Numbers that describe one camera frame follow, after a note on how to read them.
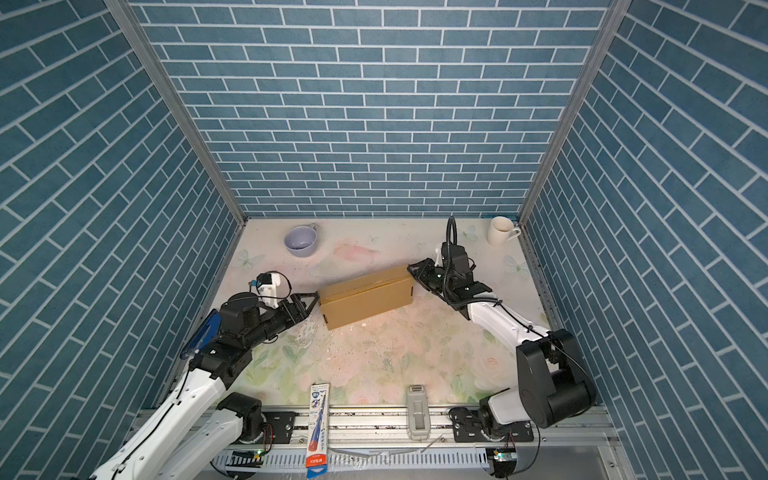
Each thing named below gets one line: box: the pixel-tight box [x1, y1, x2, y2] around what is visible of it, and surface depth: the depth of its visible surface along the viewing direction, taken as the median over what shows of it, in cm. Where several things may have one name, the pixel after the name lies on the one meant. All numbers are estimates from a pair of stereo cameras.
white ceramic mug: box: [487, 216, 521, 246], surface depth 110 cm
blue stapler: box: [180, 309, 222, 359], surface depth 89 cm
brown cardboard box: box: [318, 265, 414, 331], surface depth 84 cm
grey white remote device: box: [406, 384, 431, 441], surface depth 75 cm
